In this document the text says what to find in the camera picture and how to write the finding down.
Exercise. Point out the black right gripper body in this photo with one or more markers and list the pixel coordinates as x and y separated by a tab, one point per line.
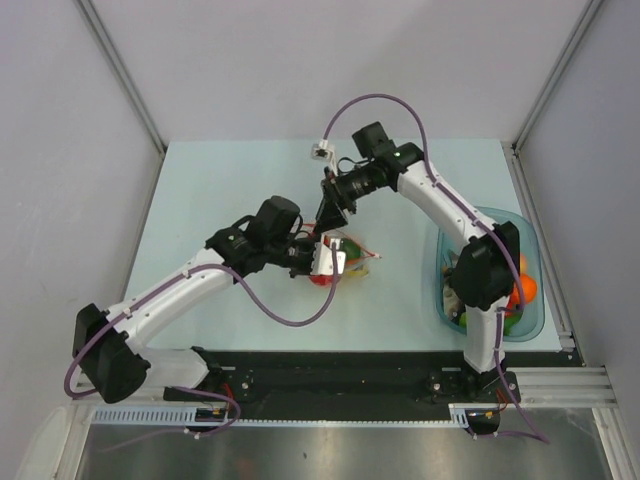
348	187

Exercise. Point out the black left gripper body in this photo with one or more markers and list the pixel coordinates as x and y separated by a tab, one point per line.
291	253

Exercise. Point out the green toy lime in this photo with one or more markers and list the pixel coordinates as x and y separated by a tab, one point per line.
351	249

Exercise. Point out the clear orange-zipper zip bag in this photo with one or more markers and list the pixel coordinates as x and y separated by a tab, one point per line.
353	269

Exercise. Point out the red toy apple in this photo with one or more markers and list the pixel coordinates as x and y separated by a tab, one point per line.
321	280

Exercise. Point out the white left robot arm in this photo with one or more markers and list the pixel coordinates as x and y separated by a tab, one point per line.
110	346

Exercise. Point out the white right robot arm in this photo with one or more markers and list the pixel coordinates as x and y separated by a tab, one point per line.
413	177

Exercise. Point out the blue plastic food tub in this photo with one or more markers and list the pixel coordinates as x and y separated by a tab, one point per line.
484	271

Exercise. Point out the black base bar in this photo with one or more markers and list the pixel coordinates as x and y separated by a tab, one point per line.
308	407

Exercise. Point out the grey toy fish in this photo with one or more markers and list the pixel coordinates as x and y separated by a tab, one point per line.
453	307

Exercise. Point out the orange toy orange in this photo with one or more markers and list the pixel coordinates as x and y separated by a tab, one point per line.
528	284

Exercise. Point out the green toy pepper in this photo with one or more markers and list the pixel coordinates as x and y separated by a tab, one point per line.
510	320

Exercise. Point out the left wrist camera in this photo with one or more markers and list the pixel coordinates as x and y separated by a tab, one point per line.
328	257

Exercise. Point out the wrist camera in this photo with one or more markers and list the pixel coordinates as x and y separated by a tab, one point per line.
328	257
324	151

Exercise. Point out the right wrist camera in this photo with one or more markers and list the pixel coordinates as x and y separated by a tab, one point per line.
324	151

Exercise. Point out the aluminium rail frame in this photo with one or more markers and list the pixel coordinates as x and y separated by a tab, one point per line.
547	386

